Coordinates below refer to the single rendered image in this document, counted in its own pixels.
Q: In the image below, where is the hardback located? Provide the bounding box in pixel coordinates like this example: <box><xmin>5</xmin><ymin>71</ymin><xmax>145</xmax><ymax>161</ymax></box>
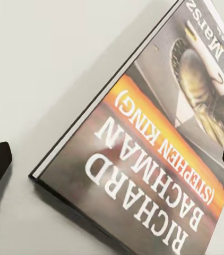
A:
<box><xmin>28</xmin><ymin>0</ymin><xmax>224</xmax><ymax>255</ymax></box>

